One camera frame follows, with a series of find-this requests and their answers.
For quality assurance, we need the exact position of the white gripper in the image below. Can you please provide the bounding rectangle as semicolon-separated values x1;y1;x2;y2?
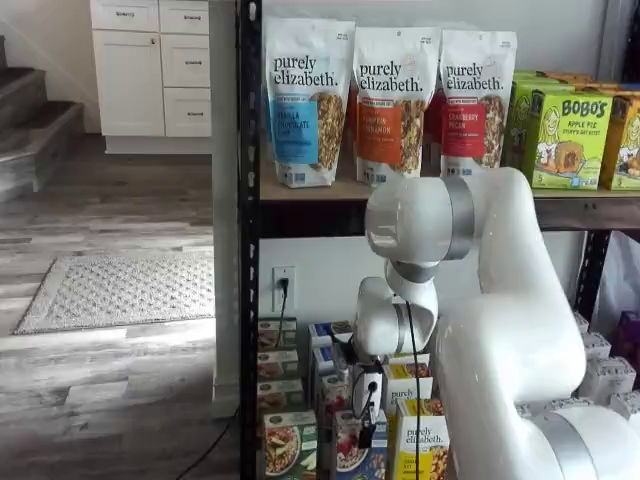
351;363;386;450

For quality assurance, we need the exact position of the blue white flax cereal box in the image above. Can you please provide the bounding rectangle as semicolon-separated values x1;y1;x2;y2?
307;320;354;352
331;409;389;480
311;344;349;397
319;373;356;427

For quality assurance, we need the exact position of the yellow white purely elizabeth box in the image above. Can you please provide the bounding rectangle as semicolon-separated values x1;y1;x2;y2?
383;363;436;417
386;351;432;369
394;398;452;480

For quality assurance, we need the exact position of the green white cereal box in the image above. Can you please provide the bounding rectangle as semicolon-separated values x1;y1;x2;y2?
256;348;301;384
263;410;319;480
256;377;306;417
257;316;298;352

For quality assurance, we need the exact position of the brown high shelf board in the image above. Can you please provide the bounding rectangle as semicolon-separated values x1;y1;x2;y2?
259;171;640;204

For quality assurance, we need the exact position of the dark purple carton box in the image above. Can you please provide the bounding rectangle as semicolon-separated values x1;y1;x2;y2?
613;310;640;372

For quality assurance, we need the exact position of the green Bobo's apple pie box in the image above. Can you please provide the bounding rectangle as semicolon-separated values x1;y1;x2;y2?
519;89;614;192
503;79;549;169

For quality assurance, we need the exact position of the orange yellow Bobo's box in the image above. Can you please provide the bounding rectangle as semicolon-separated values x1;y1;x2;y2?
598;93;640;193
574;81;640;99

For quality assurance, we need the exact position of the black metal shelving rack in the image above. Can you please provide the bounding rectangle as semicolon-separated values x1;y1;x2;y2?
234;0;640;480

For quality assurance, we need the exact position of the grey patterned floor rug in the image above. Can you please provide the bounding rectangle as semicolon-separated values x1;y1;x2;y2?
13;254;217;337

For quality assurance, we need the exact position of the orange label granola bag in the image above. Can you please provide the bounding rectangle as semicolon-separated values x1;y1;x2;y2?
351;25;444;189

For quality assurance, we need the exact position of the blue label granola bag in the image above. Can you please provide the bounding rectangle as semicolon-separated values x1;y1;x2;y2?
263;15;358;191

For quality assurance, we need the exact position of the red label granola bag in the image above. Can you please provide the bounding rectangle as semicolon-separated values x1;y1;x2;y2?
439;29;519;178

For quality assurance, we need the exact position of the white drawer cabinet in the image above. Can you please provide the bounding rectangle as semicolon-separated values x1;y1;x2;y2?
90;0;214;156

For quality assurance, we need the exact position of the grey wooden staircase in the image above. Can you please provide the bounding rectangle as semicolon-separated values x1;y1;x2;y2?
0;34;87;204

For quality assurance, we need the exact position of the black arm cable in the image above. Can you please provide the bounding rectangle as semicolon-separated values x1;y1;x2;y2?
351;298;423;422

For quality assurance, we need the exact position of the black floor cable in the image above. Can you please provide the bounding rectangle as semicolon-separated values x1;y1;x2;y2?
171;401;243;480

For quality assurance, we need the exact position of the white wall power outlet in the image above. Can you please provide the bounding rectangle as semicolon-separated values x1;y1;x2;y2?
271;265;297;313

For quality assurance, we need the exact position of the black plug with cable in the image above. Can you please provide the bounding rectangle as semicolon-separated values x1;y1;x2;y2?
276;276;293;352

